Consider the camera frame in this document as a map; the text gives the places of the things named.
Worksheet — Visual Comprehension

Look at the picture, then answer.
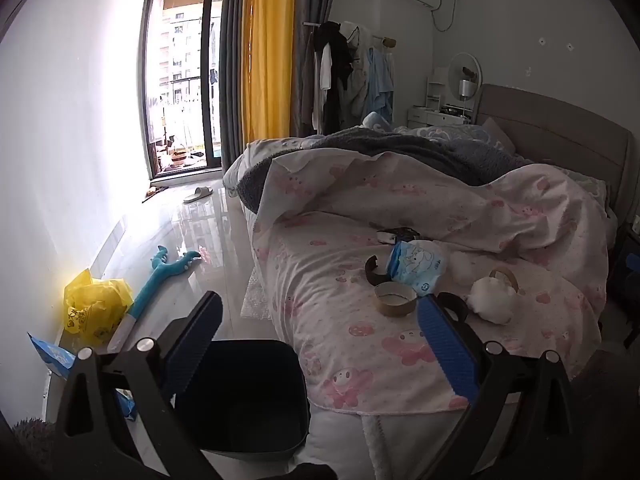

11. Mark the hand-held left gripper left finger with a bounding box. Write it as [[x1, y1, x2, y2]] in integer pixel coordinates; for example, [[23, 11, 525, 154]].
[[51, 290, 224, 467]]

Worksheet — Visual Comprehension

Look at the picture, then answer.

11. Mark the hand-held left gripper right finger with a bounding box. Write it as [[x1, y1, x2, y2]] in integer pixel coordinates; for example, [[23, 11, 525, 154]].
[[417, 293, 576, 472]]

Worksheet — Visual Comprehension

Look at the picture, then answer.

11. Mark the white sock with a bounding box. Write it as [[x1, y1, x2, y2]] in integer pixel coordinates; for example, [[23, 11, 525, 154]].
[[467, 276, 516, 325]]

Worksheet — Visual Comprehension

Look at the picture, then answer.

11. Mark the black plastic trash bin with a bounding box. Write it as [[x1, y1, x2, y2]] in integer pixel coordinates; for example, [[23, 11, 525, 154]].
[[172, 339, 311, 463]]

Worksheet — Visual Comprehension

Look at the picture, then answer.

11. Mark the black curved tape roll piece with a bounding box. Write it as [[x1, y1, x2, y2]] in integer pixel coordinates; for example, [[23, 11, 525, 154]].
[[364, 255, 392, 286]]

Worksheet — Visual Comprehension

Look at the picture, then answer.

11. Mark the cardboard tape roll core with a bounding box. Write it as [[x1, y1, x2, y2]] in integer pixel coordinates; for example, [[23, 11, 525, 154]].
[[374, 281, 418, 317]]

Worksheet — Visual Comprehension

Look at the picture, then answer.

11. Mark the clear bubble wrap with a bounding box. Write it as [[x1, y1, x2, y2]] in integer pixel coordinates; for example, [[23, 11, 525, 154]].
[[239, 280, 274, 322]]

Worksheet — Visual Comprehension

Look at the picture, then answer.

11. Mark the teal plush claw toy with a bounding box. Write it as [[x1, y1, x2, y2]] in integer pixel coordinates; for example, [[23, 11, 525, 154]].
[[106, 245, 202, 354]]

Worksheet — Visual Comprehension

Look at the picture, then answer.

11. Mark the blue printed tissue packet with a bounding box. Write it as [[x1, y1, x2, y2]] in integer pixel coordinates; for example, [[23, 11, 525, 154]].
[[387, 240, 447, 295]]

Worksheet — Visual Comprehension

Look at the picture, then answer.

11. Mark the brown tape roll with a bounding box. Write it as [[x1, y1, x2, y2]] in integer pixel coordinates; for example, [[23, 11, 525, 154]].
[[488, 267, 521, 295]]

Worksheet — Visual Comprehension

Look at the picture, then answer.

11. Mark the yellow plastic bag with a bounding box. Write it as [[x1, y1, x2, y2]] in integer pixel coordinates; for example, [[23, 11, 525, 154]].
[[63, 269, 135, 345]]

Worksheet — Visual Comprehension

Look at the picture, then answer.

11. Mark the white mattress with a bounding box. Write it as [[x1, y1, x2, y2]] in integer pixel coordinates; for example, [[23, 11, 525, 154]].
[[306, 402, 468, 480]]

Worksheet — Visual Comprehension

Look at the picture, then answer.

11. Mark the pink printed blanket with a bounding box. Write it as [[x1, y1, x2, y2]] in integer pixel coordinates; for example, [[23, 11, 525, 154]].
[[223, 137, 612, 417]]

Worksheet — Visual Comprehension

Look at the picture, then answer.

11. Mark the black packet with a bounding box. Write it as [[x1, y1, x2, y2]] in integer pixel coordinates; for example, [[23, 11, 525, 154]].
[[376, 227, 420, 245]]

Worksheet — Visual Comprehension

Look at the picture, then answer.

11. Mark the white slipper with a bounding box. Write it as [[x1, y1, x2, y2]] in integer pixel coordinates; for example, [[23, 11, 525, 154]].
[[182, 186, 215, 205]]

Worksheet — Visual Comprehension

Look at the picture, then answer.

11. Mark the grey fluffy rug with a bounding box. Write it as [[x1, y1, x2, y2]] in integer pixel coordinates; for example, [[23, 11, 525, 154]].
[[10, 416, 57, 467]]

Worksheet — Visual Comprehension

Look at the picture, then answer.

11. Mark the grey fleece blanket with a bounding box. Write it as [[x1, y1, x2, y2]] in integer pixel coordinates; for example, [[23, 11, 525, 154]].
[[236, 127, 536, 213]]

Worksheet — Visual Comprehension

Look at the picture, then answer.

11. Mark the white vanity table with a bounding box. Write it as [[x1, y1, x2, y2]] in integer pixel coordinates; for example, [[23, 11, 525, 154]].
[[406, 105, 474, 129]]

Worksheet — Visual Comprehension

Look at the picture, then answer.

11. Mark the blue plush pillow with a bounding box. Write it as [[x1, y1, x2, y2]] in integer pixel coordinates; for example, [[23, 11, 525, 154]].
[[362, 111, 394, 134]]

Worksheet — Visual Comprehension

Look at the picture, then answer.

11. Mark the grey padded headboard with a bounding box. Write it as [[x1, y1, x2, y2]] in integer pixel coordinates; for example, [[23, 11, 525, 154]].
[[475, 83, 637, 223]]

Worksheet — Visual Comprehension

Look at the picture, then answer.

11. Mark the glass balcony door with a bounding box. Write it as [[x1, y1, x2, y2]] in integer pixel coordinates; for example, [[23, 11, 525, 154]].
[[140, 0, 226, 180]]

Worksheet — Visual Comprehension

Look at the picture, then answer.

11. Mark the light blue hanging garment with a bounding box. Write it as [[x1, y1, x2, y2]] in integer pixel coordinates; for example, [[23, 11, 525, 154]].
[[367, 47, 397, 124]]

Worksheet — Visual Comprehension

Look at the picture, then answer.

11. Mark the grey hanging garment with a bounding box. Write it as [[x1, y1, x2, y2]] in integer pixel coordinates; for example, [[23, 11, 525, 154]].
[[299, 29, 322, 132]]

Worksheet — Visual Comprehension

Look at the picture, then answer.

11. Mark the grey curtain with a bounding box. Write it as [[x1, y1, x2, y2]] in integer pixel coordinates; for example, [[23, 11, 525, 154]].
[[218, 0, 247, 173]]

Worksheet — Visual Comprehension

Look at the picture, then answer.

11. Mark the white hanging jacket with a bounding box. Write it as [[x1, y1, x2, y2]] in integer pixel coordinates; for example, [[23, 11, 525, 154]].
[[341, 22, 374, 117]]

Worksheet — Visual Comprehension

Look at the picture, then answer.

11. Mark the yellow curtain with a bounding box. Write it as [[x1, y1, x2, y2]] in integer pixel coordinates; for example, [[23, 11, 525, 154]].
[[241, 0, 298, 145]]

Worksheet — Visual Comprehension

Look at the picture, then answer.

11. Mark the black hanging garment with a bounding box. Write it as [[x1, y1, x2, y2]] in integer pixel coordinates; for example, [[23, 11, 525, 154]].
[[313, 21, 357, 92]]

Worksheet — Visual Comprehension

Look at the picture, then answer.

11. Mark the clothes rack rod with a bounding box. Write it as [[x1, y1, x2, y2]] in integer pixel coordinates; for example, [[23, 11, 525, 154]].
[[303, 20, 397, 47]]

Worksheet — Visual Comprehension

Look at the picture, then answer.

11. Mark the black ring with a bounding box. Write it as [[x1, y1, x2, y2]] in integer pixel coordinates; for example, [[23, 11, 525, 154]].
[[436, 292, 470, 324]]

